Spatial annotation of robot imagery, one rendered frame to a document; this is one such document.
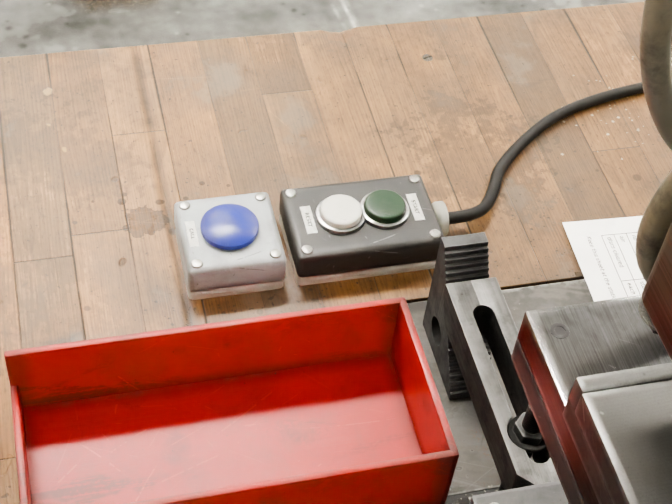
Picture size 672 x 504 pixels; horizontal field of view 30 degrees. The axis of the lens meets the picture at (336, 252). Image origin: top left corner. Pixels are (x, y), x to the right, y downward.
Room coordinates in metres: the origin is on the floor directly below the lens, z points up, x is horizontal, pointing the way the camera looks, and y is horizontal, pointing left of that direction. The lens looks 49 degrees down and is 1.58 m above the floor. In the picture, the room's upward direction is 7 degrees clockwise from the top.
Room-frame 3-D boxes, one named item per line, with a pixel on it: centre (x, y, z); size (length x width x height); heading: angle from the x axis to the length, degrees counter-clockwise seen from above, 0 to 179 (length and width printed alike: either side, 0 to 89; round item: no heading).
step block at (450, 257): (0.51, -0.09, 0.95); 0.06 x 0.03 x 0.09; 19
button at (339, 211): (0.60, 0.00, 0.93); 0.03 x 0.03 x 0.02
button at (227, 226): (0.58, 0.07, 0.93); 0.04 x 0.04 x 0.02
